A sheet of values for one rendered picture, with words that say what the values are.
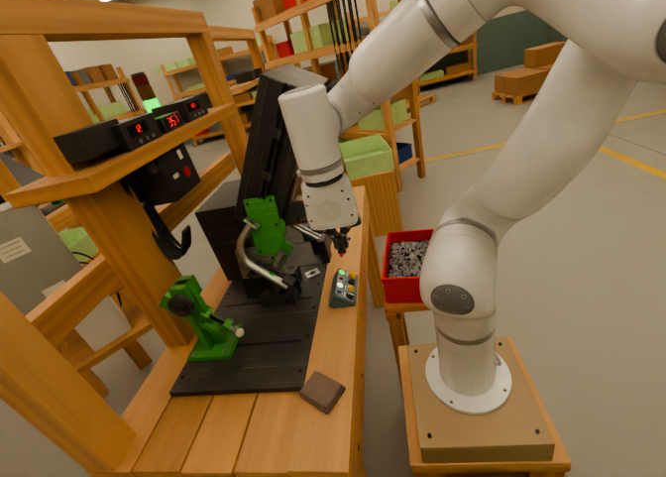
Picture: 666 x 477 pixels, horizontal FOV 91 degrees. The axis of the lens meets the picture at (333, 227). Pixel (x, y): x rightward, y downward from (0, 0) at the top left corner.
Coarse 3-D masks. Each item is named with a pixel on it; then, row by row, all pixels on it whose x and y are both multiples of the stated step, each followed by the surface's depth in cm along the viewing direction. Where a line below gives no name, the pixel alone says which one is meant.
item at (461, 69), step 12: (396, 0) 775; (348, 12) 787; (384, 12) 785; (456, 48) 817; (468, 48) 812; (468, 60) 868; (432, 72) 886; (444, 72) 878; (456, 72) 849; (468, 72) 839; (420, 84) 857
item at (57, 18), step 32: (0, 0) 72; (32, 0) 79; (64, 0) 88; (96, 0) 98; (0, 32) 71; (32, 32) 78; (64, 32) 86; (96, 32) 96; (128, 32) 109; (160, 32) 125; (192, 32) 148
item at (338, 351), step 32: (352, 256) 136; (320, 320) 108; (352, 320) 105; (320, 352) 97; (352, 352) 94; (352, 384) 86; (320, 416) 80; (352, 416) 79; (320, 448) 74; (352, 448) 74
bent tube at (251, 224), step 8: (248, 216) 116; (248, 224) 112; (256, 224) 114; (248, 232) 114; (240, 240) 115; (240, 248) 116; (240, 256) 117; (248, 264) 117; (256, 264) 118; (256, 272) 118; (264, 272) 117; (272, 280) 117; (280, 280) 118
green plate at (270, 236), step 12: (252, 204) 114; (264, 204) 114; (276, 204) 113; (252, 216) 116; (264, 216) 115; (276, 216) 114; (264, 228) 116; (276, 228) 115; (264, 240) 117; (276, 240) 117; (264, 252) 119; (276, 252) 118
